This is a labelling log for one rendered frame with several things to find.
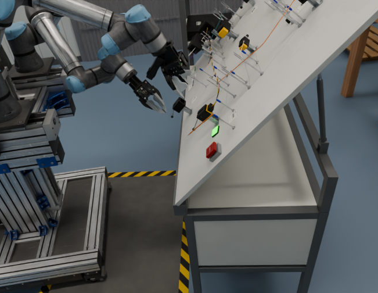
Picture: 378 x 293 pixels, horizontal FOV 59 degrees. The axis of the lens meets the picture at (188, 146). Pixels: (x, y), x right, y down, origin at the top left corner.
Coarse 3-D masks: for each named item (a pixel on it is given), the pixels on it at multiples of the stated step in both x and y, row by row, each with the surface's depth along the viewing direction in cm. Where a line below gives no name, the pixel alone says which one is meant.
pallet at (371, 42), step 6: (372, 30) 464; (372, 36) 448; (366, 42) 434; (372, 42) 432; (348, 48) 424; (366, 48) 420; (372, 48) 421; (366, 54) 411; (372, 54) 406; (366, 60) 414
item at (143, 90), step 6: (132, 72) 135; (126, 78) 136; (132, 78) 135; (138, 78) 137; (132, 84) 135; (138, 84) 135; (144, 84) 136; (150, 84) 136; (138, 90) 137; (144, 90) 137; (150, 90) 136; (138, 96) 136; (144, 96) 137
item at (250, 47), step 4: (244, 36) 145; (248, 36) 149; (240, 40) 147; (244, 40) 144; (248, 40) 146; (240, 44) 144; (248, 44) 144; (248, 48) 148; (252, 48) 146; (256, 48) 146; (252, 52) 148
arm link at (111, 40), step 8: (120, 24) 114; (112, 32) 114; (120, 32) 113; (128, 32) 112; (104, 40) 115; (112, 40) 114; (120, 40) 113; (128, 40) 114; (112, 48) 115; (120, 48) 116
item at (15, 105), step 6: (6, 96) 142; (12, 96) 147; (0, 102) 141; (6, 102) 142; (12, 102) 145; (18, 102) 149; (0, 108) 141; (6, 108) 143; (12, 108) 144; (18, 108) 147; (0, 114) 142; (6, 114) 143; (12, 114) 144; (18, 114) 147; (0, 120) 143; (6, 120) 144
